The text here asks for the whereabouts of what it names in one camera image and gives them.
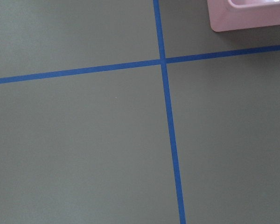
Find pink plastic bin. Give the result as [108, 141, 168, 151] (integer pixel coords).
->
[207, 0, 280, 32]

